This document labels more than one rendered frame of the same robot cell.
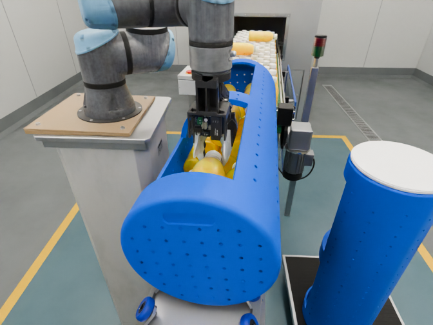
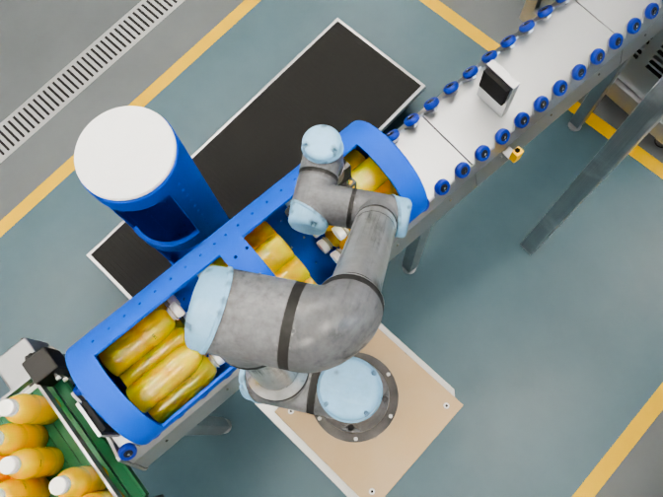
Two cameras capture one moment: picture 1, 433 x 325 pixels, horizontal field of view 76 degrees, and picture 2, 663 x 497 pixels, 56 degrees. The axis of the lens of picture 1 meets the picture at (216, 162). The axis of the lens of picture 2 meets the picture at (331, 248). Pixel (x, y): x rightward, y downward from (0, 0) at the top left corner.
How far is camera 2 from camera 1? 141 cm
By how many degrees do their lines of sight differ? 68
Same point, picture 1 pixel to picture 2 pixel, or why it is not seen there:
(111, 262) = not seen: hidden behind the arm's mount
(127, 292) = not seen: hidden behind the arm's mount
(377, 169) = (157, 159)
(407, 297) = (97, 214)
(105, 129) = (382, 341)
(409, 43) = not seen: outside the picture
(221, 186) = (370, 140)
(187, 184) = (387, 153)
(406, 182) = (161, 133)
